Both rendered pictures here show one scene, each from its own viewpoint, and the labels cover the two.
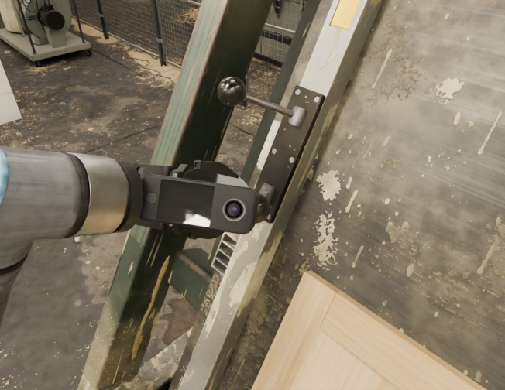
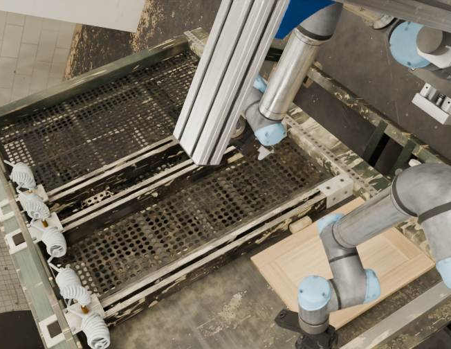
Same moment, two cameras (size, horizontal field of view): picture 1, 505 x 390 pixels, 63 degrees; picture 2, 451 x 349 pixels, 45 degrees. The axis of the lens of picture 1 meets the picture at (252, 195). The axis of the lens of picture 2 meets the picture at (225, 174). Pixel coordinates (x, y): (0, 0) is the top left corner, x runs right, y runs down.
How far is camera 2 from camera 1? 1.35 m
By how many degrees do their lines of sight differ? 75
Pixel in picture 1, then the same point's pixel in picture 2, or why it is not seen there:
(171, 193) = (296, 321)
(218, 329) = (378, 330)
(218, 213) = (287, 314)
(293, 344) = (337, 314)
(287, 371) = not seen: hidden behind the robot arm
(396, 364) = (293, 295)
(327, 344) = not seen: hidden behind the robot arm
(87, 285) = not seen: outside the picture
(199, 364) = (400, 318)
